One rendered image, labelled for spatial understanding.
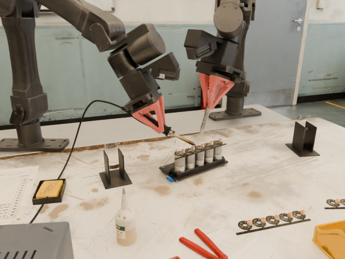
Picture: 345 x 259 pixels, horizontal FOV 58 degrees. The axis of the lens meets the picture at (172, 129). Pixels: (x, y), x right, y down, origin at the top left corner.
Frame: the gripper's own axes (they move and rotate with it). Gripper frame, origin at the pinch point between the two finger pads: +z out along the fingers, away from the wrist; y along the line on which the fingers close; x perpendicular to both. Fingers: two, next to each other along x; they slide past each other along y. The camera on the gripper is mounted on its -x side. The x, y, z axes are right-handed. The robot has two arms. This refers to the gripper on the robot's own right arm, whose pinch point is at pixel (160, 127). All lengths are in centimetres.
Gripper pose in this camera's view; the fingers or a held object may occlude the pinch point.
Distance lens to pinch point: 73.4
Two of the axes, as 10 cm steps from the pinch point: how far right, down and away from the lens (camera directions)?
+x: -8.6, 4.0, 3.2
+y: 1.8, -3.5, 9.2
